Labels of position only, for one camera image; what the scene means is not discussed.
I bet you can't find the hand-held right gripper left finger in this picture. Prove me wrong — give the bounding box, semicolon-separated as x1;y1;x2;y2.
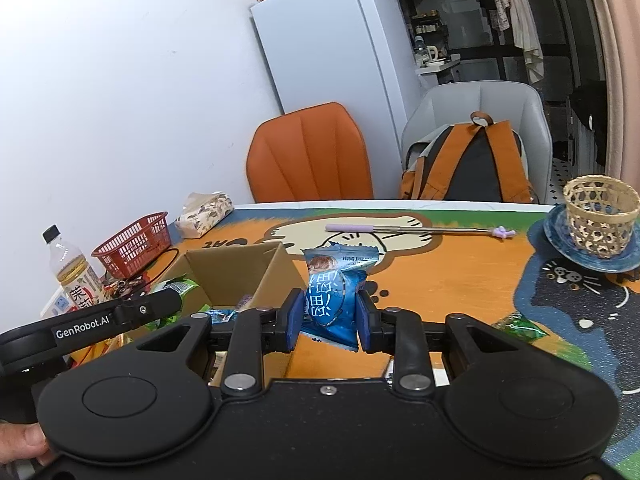
134;288;306;395

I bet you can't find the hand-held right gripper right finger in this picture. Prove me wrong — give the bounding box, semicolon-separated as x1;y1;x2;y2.
356;290;521;393

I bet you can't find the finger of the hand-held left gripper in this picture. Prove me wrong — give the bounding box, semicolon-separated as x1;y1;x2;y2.
111;289;184;332

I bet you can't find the cardboard box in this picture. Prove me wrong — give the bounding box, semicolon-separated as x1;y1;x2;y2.
147;240;321;391

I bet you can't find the person's left hand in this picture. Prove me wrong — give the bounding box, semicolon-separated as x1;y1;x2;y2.
0;421;55;467

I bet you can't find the red plastic basket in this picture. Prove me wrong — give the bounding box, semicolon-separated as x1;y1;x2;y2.
91;211;171;280

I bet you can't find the tea bottle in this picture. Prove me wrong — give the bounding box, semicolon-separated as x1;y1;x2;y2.
41;225;108;306

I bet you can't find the tissue pack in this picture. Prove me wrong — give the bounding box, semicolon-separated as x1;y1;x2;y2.
174;191;235;239

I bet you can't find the orange chair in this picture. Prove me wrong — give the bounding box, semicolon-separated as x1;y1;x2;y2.
246;102;375;203

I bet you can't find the orange grey backpack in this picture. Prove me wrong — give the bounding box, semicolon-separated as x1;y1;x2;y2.
400;111;536;203

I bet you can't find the blue plate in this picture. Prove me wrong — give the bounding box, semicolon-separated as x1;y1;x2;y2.
542;205;640;273

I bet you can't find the bamboo basket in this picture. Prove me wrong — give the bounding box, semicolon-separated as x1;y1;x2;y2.
562;175;640;260

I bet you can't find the grey chair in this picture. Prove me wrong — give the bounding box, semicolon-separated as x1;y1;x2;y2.
400;81;553;205

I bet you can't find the cluttered white shelf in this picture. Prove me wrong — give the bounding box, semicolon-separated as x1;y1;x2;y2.
410;10;461;73

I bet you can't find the white fridge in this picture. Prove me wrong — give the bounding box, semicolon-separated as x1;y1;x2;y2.
250;0;443;201

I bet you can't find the black cloth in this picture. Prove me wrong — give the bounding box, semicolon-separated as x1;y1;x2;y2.
570;80;608;133

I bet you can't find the white hanging garment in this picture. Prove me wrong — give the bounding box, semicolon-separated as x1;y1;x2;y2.
500;0;546;86

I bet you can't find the pink curtain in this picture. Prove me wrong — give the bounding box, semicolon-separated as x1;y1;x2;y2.
595;0;640;181

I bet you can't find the pink handled telescopic stick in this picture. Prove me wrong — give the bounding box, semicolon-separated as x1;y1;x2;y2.
325;223;517;240

